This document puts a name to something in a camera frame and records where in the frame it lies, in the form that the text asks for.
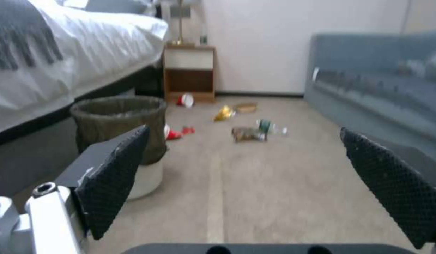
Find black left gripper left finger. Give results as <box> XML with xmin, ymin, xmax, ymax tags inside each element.
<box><xmin>0</xmin><ymin>125</ymin><xmax>151</xmax><ymax>254</ymax></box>

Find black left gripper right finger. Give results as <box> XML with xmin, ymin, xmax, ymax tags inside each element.
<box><xmin>339</xmin><ymin>127</ymin><xmax>436</xmax><ymax>254</ymax></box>

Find white trash can with liner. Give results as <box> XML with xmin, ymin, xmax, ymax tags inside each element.
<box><xmin>70</xmin><ymin>96</ymin><xmax>168</xmax><ymax>200</ymax></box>

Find green can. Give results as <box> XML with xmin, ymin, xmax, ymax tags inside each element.
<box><xmin>255</xmin><ymin>119</ymin><xmax>274</xmax><ymax>133</ymax></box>

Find red crushed cup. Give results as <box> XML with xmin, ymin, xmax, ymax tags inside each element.
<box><xmin>162</xmin><ymin>123</ymin><xmax>197</xmax><ymax>142</ymax></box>

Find blue-grey sofa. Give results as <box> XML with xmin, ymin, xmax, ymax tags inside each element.
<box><xmin>304</xmin><ymin>31</ymin><xmax>436</xmax><ymax>170</ymax></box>

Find red and white paper cup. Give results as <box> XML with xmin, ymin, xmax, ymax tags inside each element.
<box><xmin>175</xmin><ymin>92</ymin><xmax>196</xmax><ymax>108</ymax></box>

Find clear plastic bottle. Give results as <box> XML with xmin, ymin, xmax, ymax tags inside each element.
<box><xmin>267</xmin><ymin>123</ymin><xmax>289</xmax><ymax>138</ymax></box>

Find yellow snack wrapper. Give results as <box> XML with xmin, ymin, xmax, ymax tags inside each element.
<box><xmin>213</xmin><ymin>105</ymin><xmax>237</xmax><ymax>122</ymax></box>

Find bed with white duvet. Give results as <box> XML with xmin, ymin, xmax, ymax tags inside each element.
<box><xmin>0</xmin><ymin>0</ymin><xmax>169</xmax><ymax>149</ymax></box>

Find wooden nightstand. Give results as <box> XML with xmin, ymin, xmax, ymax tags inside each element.
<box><xmin>162</xmin><ymin>45</ymin><xmax>217</xmax><ymax>103</ymax></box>

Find brown crumpled snack bag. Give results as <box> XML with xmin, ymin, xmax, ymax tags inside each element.
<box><xmin>231</xmin><ymin>127</ymin><xmax>267</xmax><ymax>143</ymax></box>

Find brown cardboard tray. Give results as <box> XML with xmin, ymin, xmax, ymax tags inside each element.
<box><xmin>233</xmin><ymin>103</ymin><xmax>258</xmax><ymax>113</ymax></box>

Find grey fringed throw blanket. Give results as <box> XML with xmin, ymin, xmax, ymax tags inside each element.
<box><xmin>0</xmin><ymin>0</ymin><xmax>64</xmax><ymax>71</ymax></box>

